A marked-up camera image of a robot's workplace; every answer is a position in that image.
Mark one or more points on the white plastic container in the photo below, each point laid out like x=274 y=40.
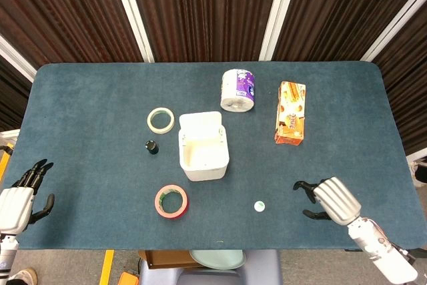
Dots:
x=203 y=146

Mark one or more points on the grey plastic stool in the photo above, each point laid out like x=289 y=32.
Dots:
x=213 y=273

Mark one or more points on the pale green round plate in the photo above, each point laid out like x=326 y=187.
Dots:
x=218 y=258

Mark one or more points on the white partition post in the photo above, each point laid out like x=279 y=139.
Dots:
x=279 y=11
x=393 y=24
x=131 y=11
x=15 y=59

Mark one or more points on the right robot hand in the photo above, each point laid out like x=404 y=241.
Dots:
x=335 y=200

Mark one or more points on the small black bottle cap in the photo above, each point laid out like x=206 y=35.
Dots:
x=152 y=147

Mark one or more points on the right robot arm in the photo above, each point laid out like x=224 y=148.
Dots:
x=380 y=248

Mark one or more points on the blue table mat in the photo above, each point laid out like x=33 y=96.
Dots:
x=100 y=165

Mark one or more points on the purple wrapped paper towel roll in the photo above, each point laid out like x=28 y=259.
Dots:
x=237 y=90

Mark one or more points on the red tape roll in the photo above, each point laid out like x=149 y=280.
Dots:
x=171 y=201

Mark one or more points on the person's shoe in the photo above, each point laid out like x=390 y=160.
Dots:
x=25 y=276

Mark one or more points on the yellow floor tape strip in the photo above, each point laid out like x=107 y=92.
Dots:
x=106 y=266

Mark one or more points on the orange snack box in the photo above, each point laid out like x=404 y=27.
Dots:
x=290 y=113

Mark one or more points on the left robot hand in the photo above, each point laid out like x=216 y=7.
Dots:
x=15 y=203

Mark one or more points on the orange object on floor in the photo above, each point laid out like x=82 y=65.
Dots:
x=128 y=279

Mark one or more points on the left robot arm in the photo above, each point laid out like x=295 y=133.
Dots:
x=6 y=255

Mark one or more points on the small white green cap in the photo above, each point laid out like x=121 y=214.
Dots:
x=259 y=206

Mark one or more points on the brown cardboard box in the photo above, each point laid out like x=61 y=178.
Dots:
x=166 y=259

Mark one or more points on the cream masking tape roll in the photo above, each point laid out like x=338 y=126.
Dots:
x=160 y=120

